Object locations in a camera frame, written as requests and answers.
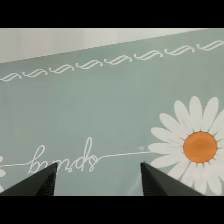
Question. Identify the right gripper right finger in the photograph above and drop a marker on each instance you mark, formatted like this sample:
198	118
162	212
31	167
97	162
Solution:
157	184

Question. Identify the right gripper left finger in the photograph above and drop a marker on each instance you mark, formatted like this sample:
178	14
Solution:
40	185

